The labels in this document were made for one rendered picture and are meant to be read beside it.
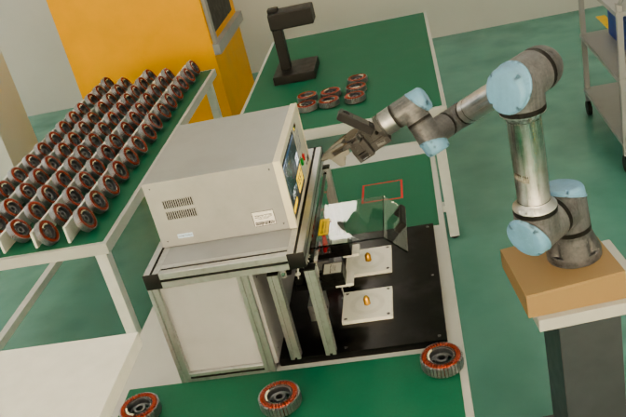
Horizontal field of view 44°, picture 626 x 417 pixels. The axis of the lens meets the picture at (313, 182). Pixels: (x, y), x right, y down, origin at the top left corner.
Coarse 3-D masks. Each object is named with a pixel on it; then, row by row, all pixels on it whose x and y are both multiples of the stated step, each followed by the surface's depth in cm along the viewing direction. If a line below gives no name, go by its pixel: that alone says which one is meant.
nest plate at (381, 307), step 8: (384, 288) 233; (344, 296) 234; (352, 296) 233; (360, 296) 232; (368, 296) 231; (376, 296) 230; (384, 296) 229; (392, 296) 229; (344, 304) 230; (352, 304) 229; (360, 304) 228; (376, 304) 226; (384, 304) 225; (392, 304) 225; (344, 312) 226; (352, 312) 225; (360, 312) 224; (368, 312) 223; (376, 312) 223; (384, 312) 222; (392, 312) 221; (344, 320) 222; (352, 320) 222; (360, 320) 221; (368, 320) 221
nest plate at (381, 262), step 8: (376, 248) 255; (384, 248) 254; (360, 256) 252; (376, 256) 250; (384, 256) 249; (352, 264) 249; (360, 264) 248; (368, 264) 247; (376, 264) 246; (384, 264) 245; (360, 272) 244; (368, 272) 243; (376, 272) 242; (384, 272) 242
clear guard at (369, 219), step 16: (320, 208) 226; (336, 208) 224; (352, 208) 222; (368, 208) 220; (384, 208) 218; (336, 224) 216; (352, 224) 214; (368, 224) 212; (384, 224) 210; (320, 240) 210; (336, 240) 208; (352, 240) 206; (400, 240) 208
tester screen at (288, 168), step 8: (288, 152) 213; (288, 160) 211; (288, 168) 210; (296, 168) 222; (288, 176) 208; (296, 176) 220; (288, 184) 206; (296, 184) 218; (296, 192) 216; (296, 208) 212
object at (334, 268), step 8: (328, 264) 225; (336, 264) 224; (344, 264) 225; (320, 272) 227; (328, 272) 222; (336, 272) 221; (344, 272) 223; (352, 272) 226; (304, 280) 225; (320, 280) 222; (328, 280) 221; (336, 280) 221; (344, 280) 220; (352, 280) 222; (296, 288) 223; (304, 288) 223
